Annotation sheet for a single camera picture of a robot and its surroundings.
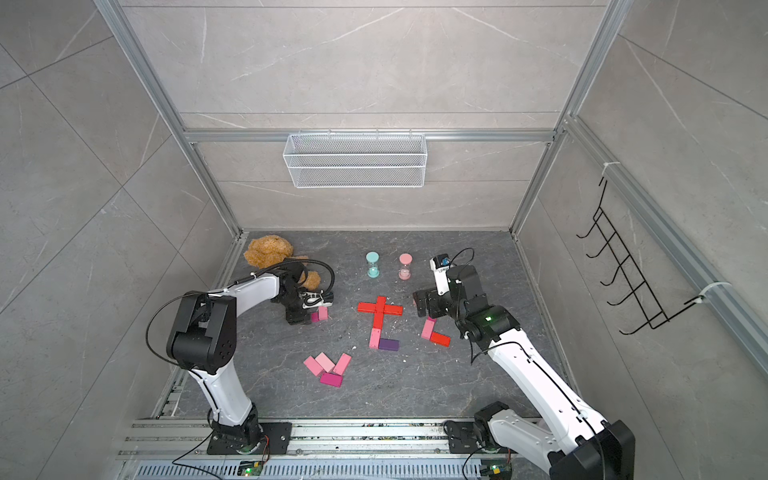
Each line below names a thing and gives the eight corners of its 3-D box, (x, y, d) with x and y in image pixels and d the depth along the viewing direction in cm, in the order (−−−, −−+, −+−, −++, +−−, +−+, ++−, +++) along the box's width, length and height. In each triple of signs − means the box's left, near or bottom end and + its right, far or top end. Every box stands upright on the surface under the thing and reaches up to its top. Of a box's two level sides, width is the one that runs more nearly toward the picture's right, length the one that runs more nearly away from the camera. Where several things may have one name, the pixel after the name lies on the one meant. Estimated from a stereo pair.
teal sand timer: (367, 278, 108) (365, 262, 100) (367, 267, 111) (365, 251, 103) (379, 278, 108) (378, 262, 100) (379, 267, 111) (378, 251, 103)
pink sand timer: (398, 280, 107) (399, 262, 99) (398, 271, 110) (398, 252, 102) (411, 280, 107) (412, 262, 99) (410, 271, 110) (412, 252, 102)
